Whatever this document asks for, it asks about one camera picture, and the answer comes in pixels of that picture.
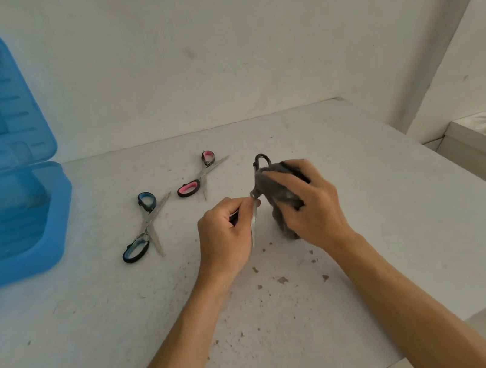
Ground person's right hand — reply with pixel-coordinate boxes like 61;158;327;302
261;151;360;260

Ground person's left hand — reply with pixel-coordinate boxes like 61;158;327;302
193;192;273;287

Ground grey cloth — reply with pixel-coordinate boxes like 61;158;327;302
251;158;321;246

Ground black handled scissors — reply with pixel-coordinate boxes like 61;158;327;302
220;146;321;253

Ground person's right forearm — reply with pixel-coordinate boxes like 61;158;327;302
325;210;486;368

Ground person's left forearm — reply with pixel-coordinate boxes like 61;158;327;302
82;263;254;368

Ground white box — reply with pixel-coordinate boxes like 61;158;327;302
430;112;486;202

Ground pink handled scissors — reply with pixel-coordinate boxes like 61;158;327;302
171;147;236;205

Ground blue handled scissors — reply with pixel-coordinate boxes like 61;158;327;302
112;187;182;265

